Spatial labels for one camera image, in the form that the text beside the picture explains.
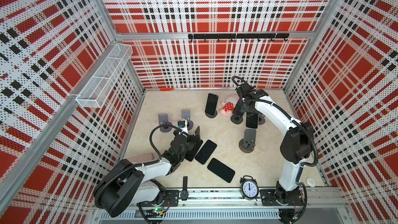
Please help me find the pink plush toy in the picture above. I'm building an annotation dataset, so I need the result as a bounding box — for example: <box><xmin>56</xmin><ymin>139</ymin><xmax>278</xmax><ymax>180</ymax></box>
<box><xmin>219</xmin><ymin>95</ymin><xmax>239</xmax><ymax>117</ymax></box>

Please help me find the wooden base phone stand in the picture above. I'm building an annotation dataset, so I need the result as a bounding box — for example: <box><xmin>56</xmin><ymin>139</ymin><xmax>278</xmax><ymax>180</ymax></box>
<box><xmin>238</xmin><ymin>129</ymin><xmax>256</xmax><ymax>153</ymax></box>

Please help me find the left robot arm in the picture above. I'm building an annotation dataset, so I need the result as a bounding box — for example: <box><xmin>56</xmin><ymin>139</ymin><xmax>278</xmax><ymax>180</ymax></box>
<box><xmin>93</xmin><ymin>120</ymin><xmax>201</xmax><ymax>217</ymax></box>

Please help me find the white round puck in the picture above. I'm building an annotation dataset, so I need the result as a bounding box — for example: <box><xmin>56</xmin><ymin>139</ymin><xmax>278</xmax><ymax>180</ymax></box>
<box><xmin>306</xmin><ymin>177</ymin><xmax>316</xmax><ymax>188</ymax></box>

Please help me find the black phone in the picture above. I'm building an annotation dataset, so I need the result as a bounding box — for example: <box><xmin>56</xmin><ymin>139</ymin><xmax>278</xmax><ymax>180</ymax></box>
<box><xmin>195</xmin><ymin>140</ymin><xmax>217</xmax><ymax>164</ymax></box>
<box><xmin>246</xmin><ymin>113</ymin><xmax>259</xmax><ymax>129</ymax></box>
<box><xmin>207</xmin><ymin>158</ymin><xmax>235</xmax><ymax>183</ymax></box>
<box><xmin>205</xmin><ymin>93</ymin><xmax>218</xmax><ymax>114</ymax></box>
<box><xmin>184</xmin><ymin>140</ymin><xmax>203</xmax><ymax>162</ymax></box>

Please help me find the grey phone stand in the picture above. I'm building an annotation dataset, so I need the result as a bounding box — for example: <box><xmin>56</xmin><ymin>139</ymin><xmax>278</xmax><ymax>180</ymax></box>
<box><xmin>258</xmin><ymin>114</ymin><xmax>266</xmax><ymax>125</ymax></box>
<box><xmin>181</xmin><ymin>110</ymin><xmax>193</xmax><ymax>131</ymax></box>
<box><xmin>158</xmin><ymin>113</ymin><xmax>172</xmax><ymax>133</ymax></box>

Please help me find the black hook rail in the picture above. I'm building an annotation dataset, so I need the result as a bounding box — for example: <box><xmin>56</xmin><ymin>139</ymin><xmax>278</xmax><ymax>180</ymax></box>
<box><xmin>188</xmin><ymin>33</ymin><xmax>290</xmax><ymax>40</ymax></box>

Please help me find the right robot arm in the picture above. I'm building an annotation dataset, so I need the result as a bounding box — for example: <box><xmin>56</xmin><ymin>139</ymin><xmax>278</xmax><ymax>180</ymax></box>
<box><xmin>231</xmin><ymin>76</ymin><xmax>319</xmax><ymax>206</ymax></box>

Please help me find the black wristwatch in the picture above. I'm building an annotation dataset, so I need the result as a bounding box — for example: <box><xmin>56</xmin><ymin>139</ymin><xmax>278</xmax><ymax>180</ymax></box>
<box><xmin>180</xmin><ymin>176</ymin><xmax>189</xmax><ymax>201</ymax></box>

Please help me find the black alarm clock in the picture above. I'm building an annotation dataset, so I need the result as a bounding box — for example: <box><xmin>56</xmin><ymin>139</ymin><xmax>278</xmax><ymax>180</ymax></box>
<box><xmin>239</xmin><ymin>175</ymin><xmax>259</xmax><ymax>200</ymax></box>

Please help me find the white wire basket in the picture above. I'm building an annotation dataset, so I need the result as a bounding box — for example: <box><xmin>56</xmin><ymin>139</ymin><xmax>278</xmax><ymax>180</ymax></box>
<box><xmin>76</xmin><ymin>44</ymin><xmax>133</xmax><ymax>108</ymax></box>

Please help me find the dark phone stand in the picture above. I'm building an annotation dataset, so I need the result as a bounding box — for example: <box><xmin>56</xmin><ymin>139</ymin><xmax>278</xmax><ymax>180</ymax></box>
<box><xmin>230</xmin><ymin>115</ymin><xmax>243</xmax><ymax>124</ymax></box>
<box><xmin>205</xmin><ymin>111</ymin><xmax>218</xmax><ymax>118</ymax></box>

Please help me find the pink phone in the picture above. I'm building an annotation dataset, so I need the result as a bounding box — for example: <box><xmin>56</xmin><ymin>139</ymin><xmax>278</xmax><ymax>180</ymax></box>
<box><xmin>127</xmin><ymin>153</ymin><xmax>154</xmax><ymax>164</ymax></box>

